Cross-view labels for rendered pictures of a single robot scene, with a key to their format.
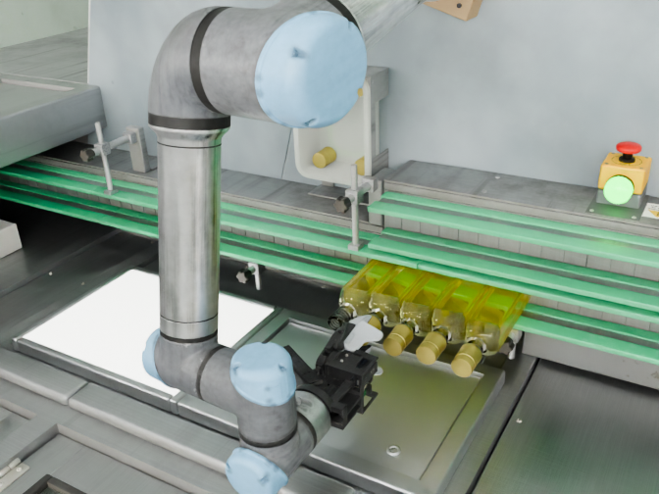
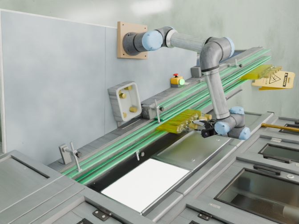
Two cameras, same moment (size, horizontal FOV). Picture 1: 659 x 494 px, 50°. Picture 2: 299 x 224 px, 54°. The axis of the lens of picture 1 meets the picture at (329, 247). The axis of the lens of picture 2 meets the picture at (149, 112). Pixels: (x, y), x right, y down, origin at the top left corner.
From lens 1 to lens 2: 1.85 m
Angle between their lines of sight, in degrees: 67
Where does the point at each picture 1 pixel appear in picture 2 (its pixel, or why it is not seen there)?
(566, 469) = not seen: hidden behind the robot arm
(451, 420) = not seen: hidden behind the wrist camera
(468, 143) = (147, 91)
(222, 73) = (226, 50)
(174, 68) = (219, 53)
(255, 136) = (93, 125)
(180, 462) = (214, 171)
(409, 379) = (191, 138)
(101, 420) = (193, 187)
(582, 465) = not seen: hidden behind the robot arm
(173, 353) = (230, 119)
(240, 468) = (247, 130)
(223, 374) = (236, 115)
